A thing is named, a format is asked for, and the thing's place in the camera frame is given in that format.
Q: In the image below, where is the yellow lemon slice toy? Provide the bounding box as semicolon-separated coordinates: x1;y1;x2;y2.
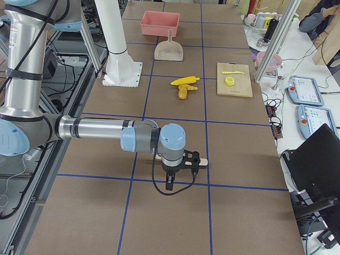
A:
225;76;235;86

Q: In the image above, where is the white camera mast base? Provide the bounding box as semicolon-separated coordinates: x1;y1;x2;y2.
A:
95;0;143;88

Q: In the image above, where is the pink bowl with pieces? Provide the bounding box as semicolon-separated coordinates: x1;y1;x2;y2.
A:
256;50;283;73

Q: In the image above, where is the pink cup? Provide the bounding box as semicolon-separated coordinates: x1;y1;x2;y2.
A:
244;13;256;27

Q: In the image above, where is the beige plastic dustpan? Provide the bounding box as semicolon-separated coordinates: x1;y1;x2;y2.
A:
154;29;183;61

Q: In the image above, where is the black bottle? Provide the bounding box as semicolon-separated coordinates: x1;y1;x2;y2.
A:
263;19;279;43

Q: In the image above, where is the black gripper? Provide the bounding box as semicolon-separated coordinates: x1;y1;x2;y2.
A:
161;149;200;190

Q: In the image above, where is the teach pendant tablet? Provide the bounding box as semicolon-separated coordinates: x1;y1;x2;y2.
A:
287;75;324;106
297;105;339;139

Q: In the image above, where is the wooden cutting board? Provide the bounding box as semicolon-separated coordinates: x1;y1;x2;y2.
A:
217;63;253;98

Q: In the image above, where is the person in grey jacket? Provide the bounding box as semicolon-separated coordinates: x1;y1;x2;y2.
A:
299;0;339;41

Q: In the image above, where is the yellow toy corn cob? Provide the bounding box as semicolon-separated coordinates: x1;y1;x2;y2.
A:
171;76;200;86

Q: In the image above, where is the aluminium frame post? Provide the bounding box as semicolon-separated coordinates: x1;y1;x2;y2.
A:
254;0;301;83

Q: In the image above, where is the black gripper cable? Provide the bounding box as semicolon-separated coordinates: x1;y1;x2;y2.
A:
151;152;198;196

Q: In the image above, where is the black monitor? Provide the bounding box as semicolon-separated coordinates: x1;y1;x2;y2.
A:
287;124;339;198

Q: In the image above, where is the toy brown potato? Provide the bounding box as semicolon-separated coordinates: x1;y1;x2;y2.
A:
178;87;188;100

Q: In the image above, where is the toy ginger root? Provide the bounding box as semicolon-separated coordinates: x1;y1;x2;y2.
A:
178;84;198;91

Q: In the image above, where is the lower teach pendant tablet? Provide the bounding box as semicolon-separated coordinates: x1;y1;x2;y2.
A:
297;105;339;139

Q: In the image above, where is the pink plastic bin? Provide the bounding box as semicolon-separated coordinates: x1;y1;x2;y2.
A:
140;11;180;38

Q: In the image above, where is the yellow plastic knife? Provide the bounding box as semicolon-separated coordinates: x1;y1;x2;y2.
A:
222;71;245;75

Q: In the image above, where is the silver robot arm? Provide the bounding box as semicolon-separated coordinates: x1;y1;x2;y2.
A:
1;1;201;196

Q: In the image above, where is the upper teach pendant tablet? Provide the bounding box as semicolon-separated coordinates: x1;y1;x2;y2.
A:
287;75;324;106

